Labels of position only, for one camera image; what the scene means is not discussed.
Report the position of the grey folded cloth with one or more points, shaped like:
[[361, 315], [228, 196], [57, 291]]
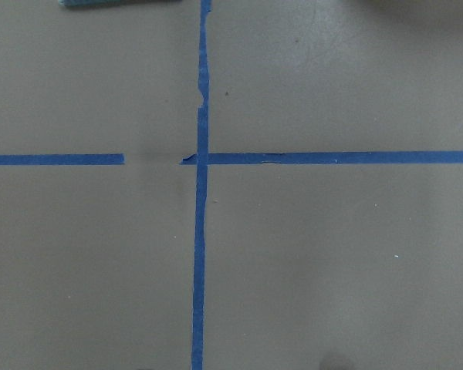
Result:
[[78, 4]]

